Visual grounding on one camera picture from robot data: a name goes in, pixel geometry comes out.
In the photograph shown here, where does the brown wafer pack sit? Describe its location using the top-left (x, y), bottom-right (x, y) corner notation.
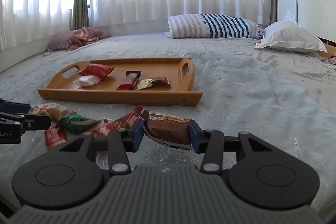
top-left (145, 112), bottom-right (192, 150)

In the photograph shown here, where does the pink bread pack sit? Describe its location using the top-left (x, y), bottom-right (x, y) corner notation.
top-left (29, 102), bottom-right (75, 122)

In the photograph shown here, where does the green pea snack bag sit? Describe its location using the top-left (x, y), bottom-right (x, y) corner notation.
top-left (56, 113), bottom-right (100, 135)

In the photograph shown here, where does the long red chocolate bar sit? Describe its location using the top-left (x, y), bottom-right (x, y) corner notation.
top-left (116, 71), bottom-right (141, 90)

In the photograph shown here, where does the gold red candy bag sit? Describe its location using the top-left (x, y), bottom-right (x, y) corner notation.
top-left (136, 77), bottom-right (170, 90)

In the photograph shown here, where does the white mochi cake pack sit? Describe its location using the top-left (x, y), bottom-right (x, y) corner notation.
top-left (78, 75), bottom-right (101, 88)

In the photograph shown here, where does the red crinkled snack bag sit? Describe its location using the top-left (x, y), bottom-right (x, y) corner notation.
top-left (77, 63), bottom-right (114, 80)

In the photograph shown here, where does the red Biscoff biscuit pack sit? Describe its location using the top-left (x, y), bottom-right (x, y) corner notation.
top-left (45, 125), bottom-right (67, 151)

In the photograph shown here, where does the wooden serving tray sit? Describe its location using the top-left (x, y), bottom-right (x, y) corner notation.
top-left (38, 57), bottom-right (203, 106)

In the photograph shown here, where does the mauve pillow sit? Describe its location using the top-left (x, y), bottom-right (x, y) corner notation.
top-left (46, 31), bottom-right (74, 52)

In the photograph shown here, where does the grey bedspread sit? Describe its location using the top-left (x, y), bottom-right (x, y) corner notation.
top-left (1, 34), bottom-right (335, 211)

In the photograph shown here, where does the pink blanket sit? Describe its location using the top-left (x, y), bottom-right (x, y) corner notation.
top-left (67, 27), bottom-right (110, 51)

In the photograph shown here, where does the striped pillow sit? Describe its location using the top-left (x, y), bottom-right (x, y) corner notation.
top-left (165, 14), bottom-right (264, 39)

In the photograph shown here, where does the white pillow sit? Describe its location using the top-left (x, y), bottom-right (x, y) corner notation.
top-left (255, 11), bottom-right (327, 53)

